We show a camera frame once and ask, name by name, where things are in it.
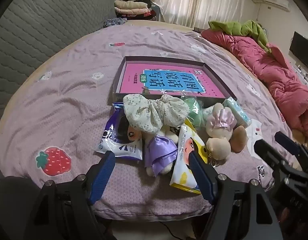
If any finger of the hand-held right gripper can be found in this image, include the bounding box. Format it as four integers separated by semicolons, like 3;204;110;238
274;131;308;167
253;139;295;178

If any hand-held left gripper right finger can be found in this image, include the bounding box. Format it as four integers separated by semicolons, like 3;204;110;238
188;151;282;240

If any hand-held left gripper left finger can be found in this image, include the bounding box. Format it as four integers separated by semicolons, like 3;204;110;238
26;151;117;240

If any yellow cartoon wet wipes packet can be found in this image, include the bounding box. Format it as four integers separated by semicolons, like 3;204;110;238
169;119;216;195

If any tan makeup sponge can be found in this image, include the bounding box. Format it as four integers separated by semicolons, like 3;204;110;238
230;125;247;153

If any blue cartoon wet wipes packet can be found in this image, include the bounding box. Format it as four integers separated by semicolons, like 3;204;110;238
94;102;144;161

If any teal tissue packet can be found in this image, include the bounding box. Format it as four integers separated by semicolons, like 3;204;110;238
223;97;252;128

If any plush doll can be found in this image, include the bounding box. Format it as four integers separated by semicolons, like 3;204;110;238
205;103;237;161
143;126;179;177

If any white floral scrunchie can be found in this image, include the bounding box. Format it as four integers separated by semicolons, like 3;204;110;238
123;94;191;133

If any shallow grey cardboard box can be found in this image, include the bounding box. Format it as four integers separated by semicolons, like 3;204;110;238
112;56;237;105

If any pink comforter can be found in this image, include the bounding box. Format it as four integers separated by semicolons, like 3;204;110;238
201;27;308;139

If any mint green puff in bag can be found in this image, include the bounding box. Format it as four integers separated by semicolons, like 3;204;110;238
181;97;207;130

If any clear packet of pale pads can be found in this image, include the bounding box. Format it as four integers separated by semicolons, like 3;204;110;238
203;106;219;125

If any green blanket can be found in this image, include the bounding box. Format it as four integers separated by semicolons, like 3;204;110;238
208;20;271;53

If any white air conditioner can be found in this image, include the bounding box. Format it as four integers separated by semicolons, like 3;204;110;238
263;0;291;12

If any dark blue patterned cloth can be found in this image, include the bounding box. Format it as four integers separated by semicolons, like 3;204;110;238
103;17;128;29

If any cream curtain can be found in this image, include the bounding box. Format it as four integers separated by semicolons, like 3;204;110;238
149;0;249;29

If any grey quilted headboard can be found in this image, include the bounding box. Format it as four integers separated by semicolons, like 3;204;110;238
0;0;117;130

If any stack of folded clothes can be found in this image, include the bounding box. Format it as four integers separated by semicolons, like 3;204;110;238
114;0;157;20

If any black cable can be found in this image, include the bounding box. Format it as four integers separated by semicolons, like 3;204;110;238
159;221;194;240

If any cluttered wall shelf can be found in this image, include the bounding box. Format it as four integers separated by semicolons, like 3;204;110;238
294;65;308;87

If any black wall television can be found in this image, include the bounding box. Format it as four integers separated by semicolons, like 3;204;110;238
289;31;308;73

